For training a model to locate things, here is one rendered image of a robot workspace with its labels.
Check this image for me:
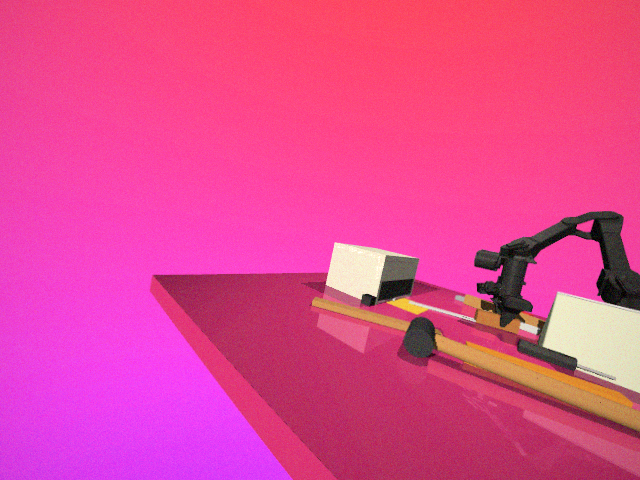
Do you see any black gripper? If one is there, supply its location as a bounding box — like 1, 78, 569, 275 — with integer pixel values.
487, 273, 533, 327

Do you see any orange rod with dark cylindrical end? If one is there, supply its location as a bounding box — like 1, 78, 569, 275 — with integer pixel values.
403, 316, 640, 432

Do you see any black-handled metal rod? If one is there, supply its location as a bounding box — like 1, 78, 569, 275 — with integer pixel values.
517, 339, 616, 380

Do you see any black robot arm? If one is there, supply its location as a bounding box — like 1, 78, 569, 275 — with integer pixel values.
474, 211, 640, 311

